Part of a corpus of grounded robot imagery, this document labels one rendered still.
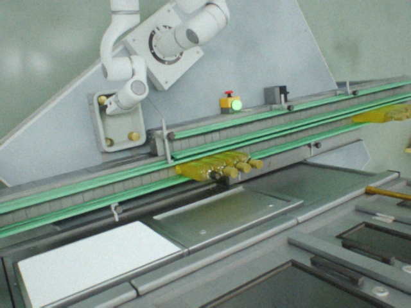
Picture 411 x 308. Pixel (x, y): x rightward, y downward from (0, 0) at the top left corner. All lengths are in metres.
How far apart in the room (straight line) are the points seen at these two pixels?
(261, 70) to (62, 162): 1.03
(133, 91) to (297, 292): 0.74
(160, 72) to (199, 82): 0.24
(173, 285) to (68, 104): 0.81
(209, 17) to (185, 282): 0.84
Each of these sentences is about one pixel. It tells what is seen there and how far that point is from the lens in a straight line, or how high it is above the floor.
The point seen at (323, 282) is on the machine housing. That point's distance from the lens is 0.99.
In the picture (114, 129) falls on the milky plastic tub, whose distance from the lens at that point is 1.51.
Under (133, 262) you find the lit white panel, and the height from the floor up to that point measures 1.27.
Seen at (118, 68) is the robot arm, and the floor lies 1.07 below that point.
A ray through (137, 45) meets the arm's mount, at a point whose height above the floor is 0.81.
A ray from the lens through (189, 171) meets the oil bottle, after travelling 1.41.
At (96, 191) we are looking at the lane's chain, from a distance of 1.41.
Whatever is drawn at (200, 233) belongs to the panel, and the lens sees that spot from 1.19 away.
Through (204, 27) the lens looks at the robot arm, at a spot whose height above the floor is 1.12.
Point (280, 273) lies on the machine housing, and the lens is 1.03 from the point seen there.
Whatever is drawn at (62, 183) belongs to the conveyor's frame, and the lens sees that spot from 1.37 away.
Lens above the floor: 2.20
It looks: 56 degrees down
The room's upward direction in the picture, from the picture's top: 103 degrees clockwise
